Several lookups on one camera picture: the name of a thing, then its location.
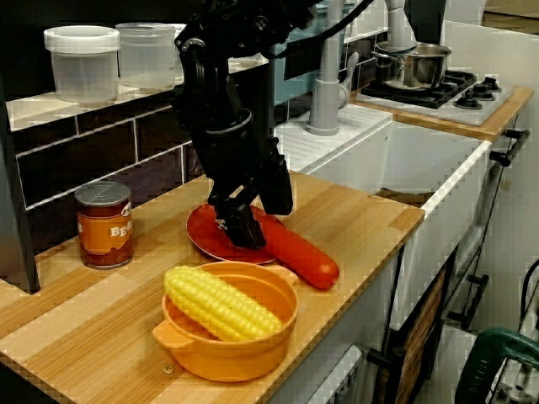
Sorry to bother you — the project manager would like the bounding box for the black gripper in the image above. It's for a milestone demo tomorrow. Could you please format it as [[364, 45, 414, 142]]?
[[191, 115, 295, 250]]

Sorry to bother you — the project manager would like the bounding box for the red toy sausage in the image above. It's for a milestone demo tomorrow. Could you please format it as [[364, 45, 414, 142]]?
[[248, 205, 340, 291]]

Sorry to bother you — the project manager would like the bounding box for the red round plate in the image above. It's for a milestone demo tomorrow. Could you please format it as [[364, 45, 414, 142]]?
[[185, 203, 287, 266]]

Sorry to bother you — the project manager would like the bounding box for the yellow toy corn cob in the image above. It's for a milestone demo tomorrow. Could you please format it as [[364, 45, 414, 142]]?
[[163, 265, 284, 343]]

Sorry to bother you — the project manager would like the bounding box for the grey toy faucet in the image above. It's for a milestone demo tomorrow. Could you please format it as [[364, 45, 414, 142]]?
[[305, 0, 419, 136]]

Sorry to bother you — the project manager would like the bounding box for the white toy kitchen cabinet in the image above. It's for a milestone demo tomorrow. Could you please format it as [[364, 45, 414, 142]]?
[[269, 247, 405, 404]]

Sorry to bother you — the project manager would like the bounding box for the orange plastic pot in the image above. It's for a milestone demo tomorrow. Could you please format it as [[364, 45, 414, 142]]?
[[152, 260, 300, 383]]

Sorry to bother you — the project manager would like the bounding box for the toy beans can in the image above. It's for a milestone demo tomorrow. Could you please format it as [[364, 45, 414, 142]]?
[[74, 180, 136, 270]]

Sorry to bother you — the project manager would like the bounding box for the dark tiled backsplash shelf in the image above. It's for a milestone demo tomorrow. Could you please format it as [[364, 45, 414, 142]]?
[[0, 0, 275, 295]]

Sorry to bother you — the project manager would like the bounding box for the white toy sink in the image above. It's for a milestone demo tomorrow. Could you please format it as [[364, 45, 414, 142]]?
[[273, 107, 494, 262]]

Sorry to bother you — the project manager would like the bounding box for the clear plastic jar printed label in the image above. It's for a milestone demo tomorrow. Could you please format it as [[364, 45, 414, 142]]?
[[115, 23, 177, 89]]

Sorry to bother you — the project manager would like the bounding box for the grey dispenser panel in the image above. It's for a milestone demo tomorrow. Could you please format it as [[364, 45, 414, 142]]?
[[319, 344, 366, 404]]

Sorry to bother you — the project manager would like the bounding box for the steel cooking pot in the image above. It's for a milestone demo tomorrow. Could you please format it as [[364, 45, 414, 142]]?
[[371, 40, 454, 90]]

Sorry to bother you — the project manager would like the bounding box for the black toy stove top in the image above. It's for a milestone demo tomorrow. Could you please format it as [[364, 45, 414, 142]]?
[[360, 69, 515, 126]]

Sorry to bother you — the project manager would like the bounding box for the white lidded plastic jar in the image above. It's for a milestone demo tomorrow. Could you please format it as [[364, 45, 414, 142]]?
[[44, 25, 121, 104]]

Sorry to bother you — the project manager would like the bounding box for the green clamp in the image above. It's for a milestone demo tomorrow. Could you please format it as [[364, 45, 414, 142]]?
[[454, 327, 539, 404]]

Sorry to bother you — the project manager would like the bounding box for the black cabinet handle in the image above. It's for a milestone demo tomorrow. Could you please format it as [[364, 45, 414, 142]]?
[[448, 274, 489, 329], [489, 129, 531, 167], [366, 327, 406, 404]]

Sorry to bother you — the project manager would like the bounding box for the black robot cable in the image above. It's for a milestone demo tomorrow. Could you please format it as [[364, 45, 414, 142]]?
[[269, 0, 376, 60]]

